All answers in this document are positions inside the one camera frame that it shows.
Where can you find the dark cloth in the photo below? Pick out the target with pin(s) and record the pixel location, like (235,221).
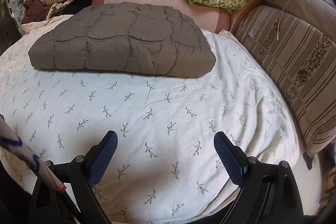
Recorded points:
(78,7)

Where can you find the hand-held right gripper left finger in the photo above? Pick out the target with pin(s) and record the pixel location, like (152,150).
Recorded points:
(103,158)

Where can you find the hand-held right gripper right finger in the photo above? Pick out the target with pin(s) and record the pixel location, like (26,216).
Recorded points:
(228,158)

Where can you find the white leaf-print bed sheet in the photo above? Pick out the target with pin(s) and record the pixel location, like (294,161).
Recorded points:
(157,113)

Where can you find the grey quilted jacket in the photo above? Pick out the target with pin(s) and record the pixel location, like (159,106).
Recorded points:
(118,40)

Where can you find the silver floral bag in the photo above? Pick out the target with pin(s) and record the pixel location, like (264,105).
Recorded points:
(17,8)

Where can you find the brown cushion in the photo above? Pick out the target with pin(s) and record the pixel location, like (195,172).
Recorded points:
(34,8)

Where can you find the striped floral sofa cushion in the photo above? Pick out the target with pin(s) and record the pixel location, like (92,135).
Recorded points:
(291,61)

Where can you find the brown sofa backrest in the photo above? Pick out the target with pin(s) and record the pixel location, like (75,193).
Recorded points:
(304,3)

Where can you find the cream patterned cloth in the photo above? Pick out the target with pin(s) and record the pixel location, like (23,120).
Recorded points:
(56,11)

